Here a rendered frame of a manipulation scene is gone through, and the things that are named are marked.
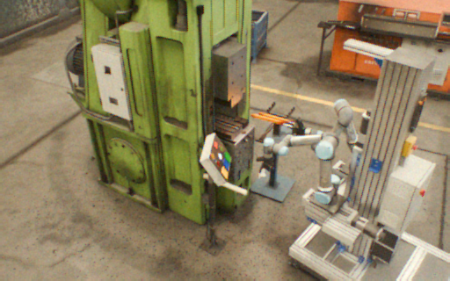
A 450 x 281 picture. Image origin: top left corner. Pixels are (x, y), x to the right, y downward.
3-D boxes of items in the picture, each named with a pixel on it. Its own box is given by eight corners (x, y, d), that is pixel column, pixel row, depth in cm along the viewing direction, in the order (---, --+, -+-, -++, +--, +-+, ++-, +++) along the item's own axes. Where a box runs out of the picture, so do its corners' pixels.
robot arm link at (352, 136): (352, 157, 357) (336, 110, 327) (347, 147, 369) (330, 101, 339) (366, 152, 355) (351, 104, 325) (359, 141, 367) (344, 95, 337)
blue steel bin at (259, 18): (267, 46, 783) (269, 9, 741) (255, 63, 722) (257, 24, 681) (209, 38, 818) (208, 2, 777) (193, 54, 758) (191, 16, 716)
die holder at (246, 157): (253, 162, 423) (255, 126, 397) (234, 182, 397) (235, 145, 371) (208, 144, 448) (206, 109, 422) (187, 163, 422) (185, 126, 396)
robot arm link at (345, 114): (360, 117, 319) (324, 162, 343) (355, 110, 328) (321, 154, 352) (348, 111, 315) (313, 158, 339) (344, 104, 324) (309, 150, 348)
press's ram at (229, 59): (250, 82, 373) (251, 41, 350) (228, 101, 347) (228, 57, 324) (212, 72, 392) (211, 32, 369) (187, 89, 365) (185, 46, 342)
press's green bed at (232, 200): (251, 195, 450) (252, 162, 423) (234, 216, 424) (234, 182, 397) (209, 177, 474) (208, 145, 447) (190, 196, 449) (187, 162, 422)
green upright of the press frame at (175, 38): (216, 210, 431) (211, -14, 298) (202, 226, 413) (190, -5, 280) (183, 195, 450) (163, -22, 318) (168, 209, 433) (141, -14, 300)
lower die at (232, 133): (242, 131, 390) (242, 123, 385) (230, 141, 376) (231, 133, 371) (205, 118, 408) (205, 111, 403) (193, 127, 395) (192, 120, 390)
